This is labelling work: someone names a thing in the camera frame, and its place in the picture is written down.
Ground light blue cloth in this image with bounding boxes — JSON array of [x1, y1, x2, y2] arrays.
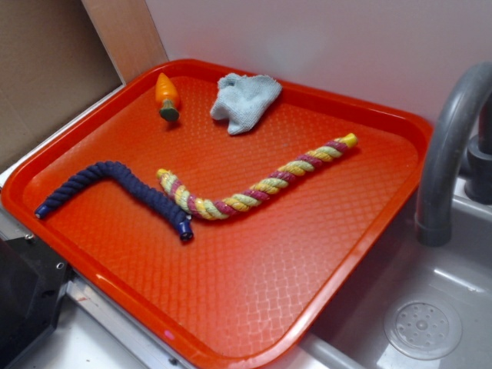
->
[[210, 73, 282, 135]]

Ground orange plastic tray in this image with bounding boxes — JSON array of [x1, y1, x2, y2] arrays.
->
[[2, 60, 432, 368]]

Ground orange toy carrot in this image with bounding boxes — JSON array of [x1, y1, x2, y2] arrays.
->
[[155, 73, 181, 122]]

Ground grey toy faucet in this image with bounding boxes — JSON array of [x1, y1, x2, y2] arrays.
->
[[414, 61, 491, 247]]

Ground brown cardboard panel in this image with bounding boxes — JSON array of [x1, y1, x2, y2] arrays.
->
[[1, 1, 167, 171]]

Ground grey sink drain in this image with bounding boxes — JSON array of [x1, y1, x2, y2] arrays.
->
[[384, 299, 462, 361]]

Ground multicolour twisted rope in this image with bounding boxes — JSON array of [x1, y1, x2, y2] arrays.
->
[[156, 132, 359, 221]]

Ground navy blue rope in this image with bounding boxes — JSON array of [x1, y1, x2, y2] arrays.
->
[[34, 161, 194, 243]]

